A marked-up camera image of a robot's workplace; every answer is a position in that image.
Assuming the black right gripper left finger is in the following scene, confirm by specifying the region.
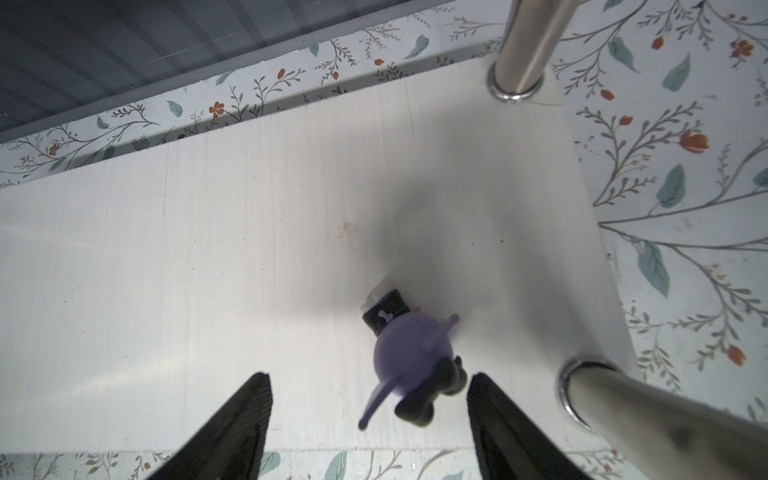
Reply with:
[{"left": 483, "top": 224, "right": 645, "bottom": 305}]
[{"left": 150, "top": 372, "right": 273, "bottom": 480}]

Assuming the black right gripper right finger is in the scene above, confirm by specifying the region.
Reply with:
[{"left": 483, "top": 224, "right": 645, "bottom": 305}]
[{"left": 467, "top": 373, "right": 588, "bottom": 480}]

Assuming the purple black-bow figure toy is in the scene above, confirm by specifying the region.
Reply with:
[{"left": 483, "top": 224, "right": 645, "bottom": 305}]
[{"left": 358, "top": 289, "right": 467, "bottom": 431}]

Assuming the white two-tier shelf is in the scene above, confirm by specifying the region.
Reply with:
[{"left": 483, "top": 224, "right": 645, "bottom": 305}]
[{"left": 1, "top": 1, "right": 767, "bottom": 479}]

